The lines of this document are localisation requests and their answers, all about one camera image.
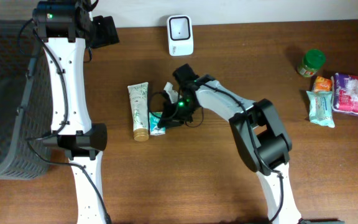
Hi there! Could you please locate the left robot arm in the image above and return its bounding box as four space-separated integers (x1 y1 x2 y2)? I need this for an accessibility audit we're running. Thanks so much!
32 1 119 223

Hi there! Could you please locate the grey plastic basket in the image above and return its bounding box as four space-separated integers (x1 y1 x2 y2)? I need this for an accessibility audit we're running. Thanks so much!
0 21 52 180

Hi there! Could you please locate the teal tissue pack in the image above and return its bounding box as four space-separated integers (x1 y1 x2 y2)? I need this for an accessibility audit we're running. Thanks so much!
149 112 165 136

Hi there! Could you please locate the mint green wipes pack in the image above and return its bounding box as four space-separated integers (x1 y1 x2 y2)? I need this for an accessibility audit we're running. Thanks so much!
306 91 335 128

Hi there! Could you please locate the orange tissue pack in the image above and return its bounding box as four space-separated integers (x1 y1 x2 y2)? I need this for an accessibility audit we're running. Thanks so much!
312 76 333 93

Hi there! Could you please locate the red purple pad package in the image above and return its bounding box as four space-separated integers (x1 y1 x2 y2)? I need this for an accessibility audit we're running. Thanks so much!
331 73 358 116

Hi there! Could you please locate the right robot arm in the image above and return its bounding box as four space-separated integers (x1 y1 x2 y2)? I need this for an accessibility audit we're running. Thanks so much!
158 64 305 223

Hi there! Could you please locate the white barcode scanner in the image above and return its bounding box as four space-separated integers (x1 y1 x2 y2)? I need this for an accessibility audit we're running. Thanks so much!
167 15 194 57

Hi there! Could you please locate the green lid glass jar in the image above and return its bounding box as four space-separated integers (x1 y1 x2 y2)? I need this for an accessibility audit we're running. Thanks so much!
297 49 326 78

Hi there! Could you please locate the white Pantene tube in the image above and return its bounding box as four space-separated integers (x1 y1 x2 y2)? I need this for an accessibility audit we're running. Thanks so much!
127 82 149 142

